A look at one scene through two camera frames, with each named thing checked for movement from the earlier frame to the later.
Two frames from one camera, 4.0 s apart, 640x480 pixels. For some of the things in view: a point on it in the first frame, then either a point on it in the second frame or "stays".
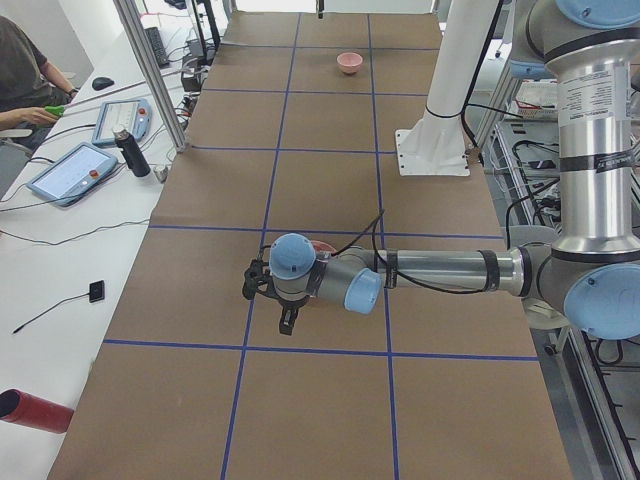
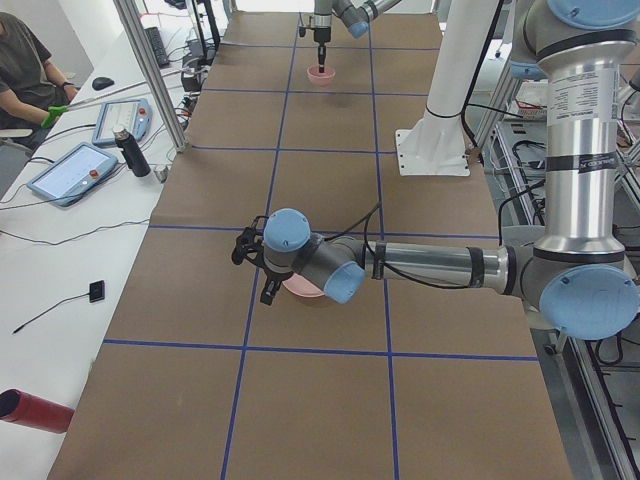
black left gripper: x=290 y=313 to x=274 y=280
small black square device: x=96 y=291 stays
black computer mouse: x=101 y=83 stays
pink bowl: x=349 y=62 to x=321 y=79
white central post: x=435 y=144 stays
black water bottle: x=131 y=152 stays
